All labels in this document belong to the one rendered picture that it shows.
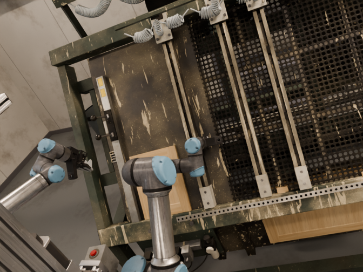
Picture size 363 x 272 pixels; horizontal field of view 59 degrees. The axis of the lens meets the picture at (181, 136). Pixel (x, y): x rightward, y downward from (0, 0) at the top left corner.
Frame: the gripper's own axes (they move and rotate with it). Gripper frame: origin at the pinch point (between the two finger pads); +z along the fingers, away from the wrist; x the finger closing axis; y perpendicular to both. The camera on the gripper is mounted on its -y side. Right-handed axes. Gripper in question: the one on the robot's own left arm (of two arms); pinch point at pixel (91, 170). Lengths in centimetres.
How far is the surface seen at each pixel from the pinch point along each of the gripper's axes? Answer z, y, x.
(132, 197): 32.7, -7.5, -7.4
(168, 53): -1, 68, -44
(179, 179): 36, 2, -38
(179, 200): 41, -9, -36
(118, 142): 16.2, 23.6, -2.9
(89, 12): -12, 115, 17
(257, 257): 136, -33, -60
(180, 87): 8, 49, -49
